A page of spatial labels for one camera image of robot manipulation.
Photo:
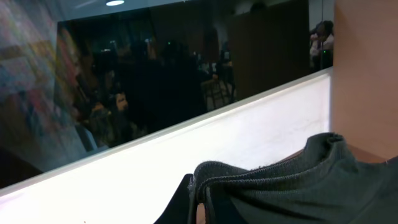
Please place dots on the ceiling lamp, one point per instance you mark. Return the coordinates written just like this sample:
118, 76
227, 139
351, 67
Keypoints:
114, 2

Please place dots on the dark glass window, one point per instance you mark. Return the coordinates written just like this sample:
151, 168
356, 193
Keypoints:
81, 77

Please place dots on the black polo shirt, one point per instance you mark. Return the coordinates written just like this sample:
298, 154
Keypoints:
325, 183

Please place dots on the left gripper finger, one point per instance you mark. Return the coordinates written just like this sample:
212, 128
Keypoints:
181, 208

